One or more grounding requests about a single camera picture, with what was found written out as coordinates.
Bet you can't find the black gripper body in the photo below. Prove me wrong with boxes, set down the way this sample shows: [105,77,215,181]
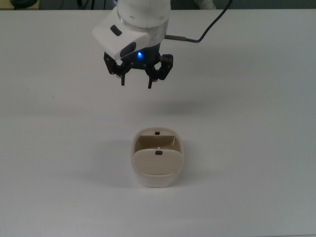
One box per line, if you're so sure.
[121,41,164,72]

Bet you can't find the small white trash can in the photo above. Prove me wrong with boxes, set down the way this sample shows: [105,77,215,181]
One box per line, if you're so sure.
[130,126,185,189]

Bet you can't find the dark background object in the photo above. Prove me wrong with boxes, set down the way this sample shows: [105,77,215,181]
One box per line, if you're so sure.
[9,0,39,10]

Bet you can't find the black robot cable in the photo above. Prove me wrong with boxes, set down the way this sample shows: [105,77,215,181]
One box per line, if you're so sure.
[164,0,234,44]

